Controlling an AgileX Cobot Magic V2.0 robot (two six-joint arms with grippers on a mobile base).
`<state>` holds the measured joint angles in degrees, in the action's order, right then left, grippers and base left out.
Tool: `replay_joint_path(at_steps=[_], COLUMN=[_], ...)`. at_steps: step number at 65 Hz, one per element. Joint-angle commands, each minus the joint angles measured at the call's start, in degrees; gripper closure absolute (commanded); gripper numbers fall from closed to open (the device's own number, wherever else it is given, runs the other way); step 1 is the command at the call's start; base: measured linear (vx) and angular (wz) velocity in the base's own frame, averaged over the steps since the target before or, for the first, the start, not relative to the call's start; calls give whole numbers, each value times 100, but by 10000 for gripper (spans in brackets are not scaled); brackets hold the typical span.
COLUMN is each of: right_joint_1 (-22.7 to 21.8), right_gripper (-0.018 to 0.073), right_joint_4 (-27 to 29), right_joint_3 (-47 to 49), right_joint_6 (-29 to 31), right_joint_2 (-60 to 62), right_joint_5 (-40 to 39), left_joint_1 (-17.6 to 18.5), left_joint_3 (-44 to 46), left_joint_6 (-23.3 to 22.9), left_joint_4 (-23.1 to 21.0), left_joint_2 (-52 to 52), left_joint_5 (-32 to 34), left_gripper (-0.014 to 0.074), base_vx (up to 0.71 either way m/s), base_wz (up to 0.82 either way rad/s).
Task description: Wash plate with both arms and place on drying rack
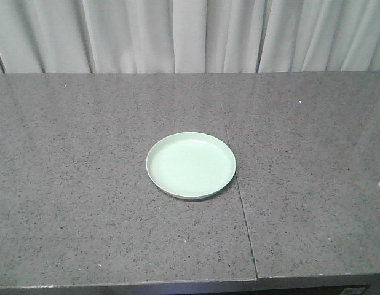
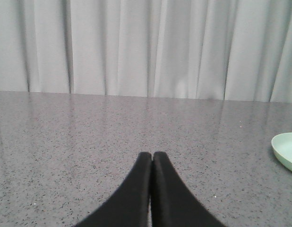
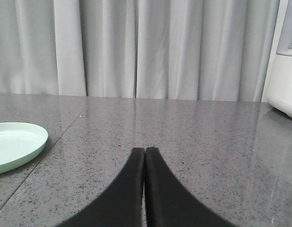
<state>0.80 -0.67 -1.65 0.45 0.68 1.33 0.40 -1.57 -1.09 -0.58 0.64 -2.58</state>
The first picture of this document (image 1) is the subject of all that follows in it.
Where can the light green round plate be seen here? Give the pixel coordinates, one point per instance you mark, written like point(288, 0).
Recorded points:
point(191, 165)

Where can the white pleated curtain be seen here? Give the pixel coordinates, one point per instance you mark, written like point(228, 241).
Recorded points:
point(188, 36)

